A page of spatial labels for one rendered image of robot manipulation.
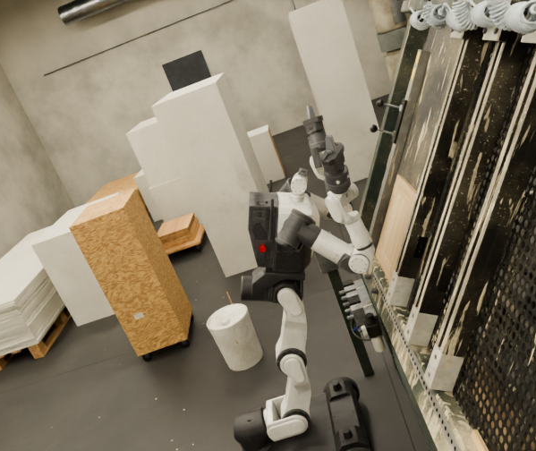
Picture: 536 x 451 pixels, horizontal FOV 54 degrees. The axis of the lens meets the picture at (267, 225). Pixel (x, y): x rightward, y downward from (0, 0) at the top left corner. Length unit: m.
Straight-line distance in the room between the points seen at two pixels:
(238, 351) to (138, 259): 1.01
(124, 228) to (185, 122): 1.28
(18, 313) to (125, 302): 1.48
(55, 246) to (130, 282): 1.52
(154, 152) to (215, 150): 2.01
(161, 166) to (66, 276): 1.95
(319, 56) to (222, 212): 2.21
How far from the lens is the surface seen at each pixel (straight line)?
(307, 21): 6.16
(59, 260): 5.51
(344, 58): 6.21
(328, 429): 2.86
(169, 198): 6.80
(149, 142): 6.69
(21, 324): 5.46
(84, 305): 5.66
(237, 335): 3.64
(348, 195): 1.96
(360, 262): 2.03
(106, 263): 4.08
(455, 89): 1.96
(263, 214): 2.19
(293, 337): 2.51
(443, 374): 1.73
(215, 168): 4.84
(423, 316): 1.89
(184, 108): 4.76
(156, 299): 4.14
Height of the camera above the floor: 2.06
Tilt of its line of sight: 20 degrees down
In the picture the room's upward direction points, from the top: 21 degrees counter-clockwise
